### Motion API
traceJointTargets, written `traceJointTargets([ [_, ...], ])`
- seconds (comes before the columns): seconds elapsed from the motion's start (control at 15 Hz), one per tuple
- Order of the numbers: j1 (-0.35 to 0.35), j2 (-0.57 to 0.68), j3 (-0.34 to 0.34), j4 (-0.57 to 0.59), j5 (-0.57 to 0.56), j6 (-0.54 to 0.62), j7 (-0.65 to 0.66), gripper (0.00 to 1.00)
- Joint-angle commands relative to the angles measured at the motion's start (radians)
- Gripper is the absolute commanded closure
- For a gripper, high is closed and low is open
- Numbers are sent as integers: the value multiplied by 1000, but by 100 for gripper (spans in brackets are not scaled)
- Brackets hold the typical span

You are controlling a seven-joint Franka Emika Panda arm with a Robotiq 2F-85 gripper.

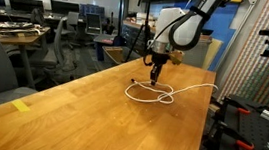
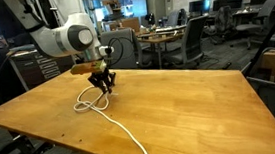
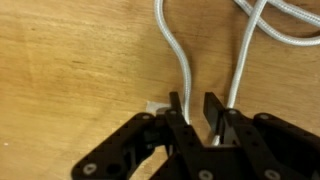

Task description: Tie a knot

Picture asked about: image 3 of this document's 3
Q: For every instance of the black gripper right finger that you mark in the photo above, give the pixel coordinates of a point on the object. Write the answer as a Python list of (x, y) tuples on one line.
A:
[(246, 133)]

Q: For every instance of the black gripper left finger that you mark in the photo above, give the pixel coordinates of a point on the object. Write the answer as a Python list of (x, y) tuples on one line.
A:
[(180, 133)]

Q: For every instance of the small white tape piece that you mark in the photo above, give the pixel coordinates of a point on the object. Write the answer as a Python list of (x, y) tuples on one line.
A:
[(155, 106)]

